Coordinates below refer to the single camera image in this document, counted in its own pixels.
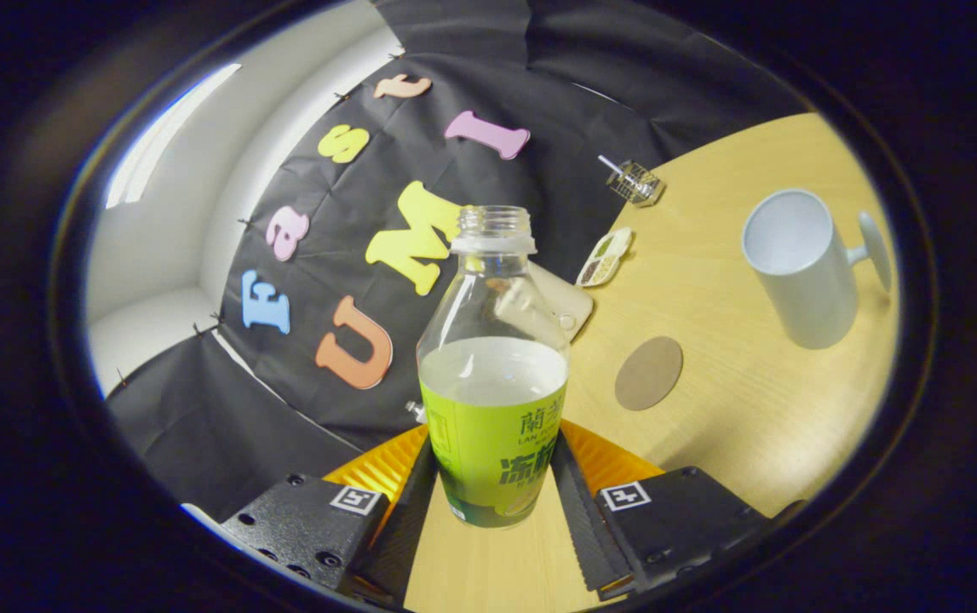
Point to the cream toaster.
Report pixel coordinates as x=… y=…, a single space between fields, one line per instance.
x=571 y=308

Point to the ceiling light panel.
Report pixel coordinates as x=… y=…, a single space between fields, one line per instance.
x=164 y=140

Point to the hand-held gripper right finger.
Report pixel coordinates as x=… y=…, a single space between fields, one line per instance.
x=586 y=528

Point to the wooden table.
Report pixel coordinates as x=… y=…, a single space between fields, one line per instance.
x=752 y=409

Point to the pale grey cup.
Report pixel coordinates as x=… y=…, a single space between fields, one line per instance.
x=812 y=289

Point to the green label juice bottle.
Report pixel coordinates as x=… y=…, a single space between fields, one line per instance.
x=492 y=426

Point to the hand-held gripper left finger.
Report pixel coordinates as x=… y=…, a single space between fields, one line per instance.
x=403 y=528

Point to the white divided snack tray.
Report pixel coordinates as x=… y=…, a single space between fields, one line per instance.
x=603 y=258

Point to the round brown coaster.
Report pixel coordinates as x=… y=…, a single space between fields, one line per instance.
x=648 y=373

